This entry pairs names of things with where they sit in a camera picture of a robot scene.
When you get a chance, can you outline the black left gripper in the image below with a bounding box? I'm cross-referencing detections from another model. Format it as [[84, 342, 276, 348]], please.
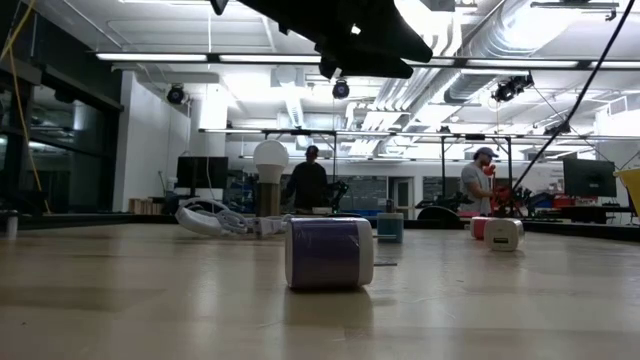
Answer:
[[209, 0, 434, 80]]

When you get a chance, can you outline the blue and white wall charger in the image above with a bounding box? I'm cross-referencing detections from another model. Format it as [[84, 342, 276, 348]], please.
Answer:
[[375, 199, 405, 245]]

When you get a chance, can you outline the red and white wall charger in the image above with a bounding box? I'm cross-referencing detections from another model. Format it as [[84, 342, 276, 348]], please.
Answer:
[[469, 215, 494, 240]]

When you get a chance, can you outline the purple and white wall charger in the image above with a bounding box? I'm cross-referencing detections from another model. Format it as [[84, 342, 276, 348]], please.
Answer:
[[284, 216, 399, 291]]

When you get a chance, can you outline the long ceiling light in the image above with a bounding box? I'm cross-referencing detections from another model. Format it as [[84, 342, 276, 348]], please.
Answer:
[[465, 58, 580, 69], [94, 52, 209, 63]]

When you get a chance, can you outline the person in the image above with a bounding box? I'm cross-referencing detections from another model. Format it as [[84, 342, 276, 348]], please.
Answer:
[[459, 146, 501, 217], [285, 144, 334, 211]]

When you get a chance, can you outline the white light bulb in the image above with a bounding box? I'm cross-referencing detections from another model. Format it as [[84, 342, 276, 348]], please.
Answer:
[[252, 139, 290, 219]]

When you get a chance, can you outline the black computer monitor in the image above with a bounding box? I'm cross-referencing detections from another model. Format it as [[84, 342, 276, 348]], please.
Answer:
[[562, 158, 618, 198], [175, 155, 230, 190]]

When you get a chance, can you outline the yellow plastic basket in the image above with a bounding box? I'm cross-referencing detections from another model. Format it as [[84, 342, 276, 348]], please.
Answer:
[[612, 167, 640, 219]]

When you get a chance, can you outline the wooden crate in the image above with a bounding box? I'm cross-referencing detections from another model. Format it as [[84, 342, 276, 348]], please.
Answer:
[[128, 197, 166, 215]]

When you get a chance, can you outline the white cylindrical standoff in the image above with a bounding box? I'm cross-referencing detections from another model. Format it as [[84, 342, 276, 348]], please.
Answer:
[[0, 209, 20, 240]]

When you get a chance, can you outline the silver ventilation duct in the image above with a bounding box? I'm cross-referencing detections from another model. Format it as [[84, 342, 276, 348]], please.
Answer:
[[442, 0, 591, 106]]

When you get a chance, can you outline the black background rig frame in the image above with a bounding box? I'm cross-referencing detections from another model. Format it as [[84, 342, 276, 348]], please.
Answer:
[[199, 127, 516, 201]]

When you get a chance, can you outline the black hanging camera rig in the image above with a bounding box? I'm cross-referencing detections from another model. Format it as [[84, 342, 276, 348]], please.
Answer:
[[490, 73, 535, 104]]

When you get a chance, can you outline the black curved frame bracket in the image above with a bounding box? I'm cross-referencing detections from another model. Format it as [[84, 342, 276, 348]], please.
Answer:
[[417, 205, 461, 222]]

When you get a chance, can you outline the long black cable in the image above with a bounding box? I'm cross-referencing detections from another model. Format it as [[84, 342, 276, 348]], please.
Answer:
[[510, 0, 624, 190]]

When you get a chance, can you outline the white and black wall charger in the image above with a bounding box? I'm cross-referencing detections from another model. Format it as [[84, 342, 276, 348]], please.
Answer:
[[483, 217, 526, 253]]

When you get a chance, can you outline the white lamp power cord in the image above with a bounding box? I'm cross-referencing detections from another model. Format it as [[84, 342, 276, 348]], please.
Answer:
[[173, 197, 291, 239]]

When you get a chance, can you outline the black metal table frame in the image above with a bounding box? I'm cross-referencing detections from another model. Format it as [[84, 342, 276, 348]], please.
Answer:
[[0, 212, 640, 241]]

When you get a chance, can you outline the yellow extension cord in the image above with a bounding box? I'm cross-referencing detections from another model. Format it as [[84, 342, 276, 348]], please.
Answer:
[[0, 0, 51, 214]]

